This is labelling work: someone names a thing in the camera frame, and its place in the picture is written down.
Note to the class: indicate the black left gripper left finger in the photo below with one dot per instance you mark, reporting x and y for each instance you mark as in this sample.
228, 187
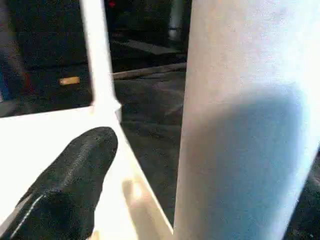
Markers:
60, 195

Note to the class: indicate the white plastic table leg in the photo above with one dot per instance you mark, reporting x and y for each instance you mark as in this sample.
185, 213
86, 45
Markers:
97, 50
240, 125

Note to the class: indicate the small tan tag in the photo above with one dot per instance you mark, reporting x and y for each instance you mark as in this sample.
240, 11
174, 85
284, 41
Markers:
69, 80

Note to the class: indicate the white plastic table top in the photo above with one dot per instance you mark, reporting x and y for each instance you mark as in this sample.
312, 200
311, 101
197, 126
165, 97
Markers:
30, 135

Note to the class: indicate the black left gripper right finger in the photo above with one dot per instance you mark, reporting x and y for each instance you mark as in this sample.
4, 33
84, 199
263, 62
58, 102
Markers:
312, 210

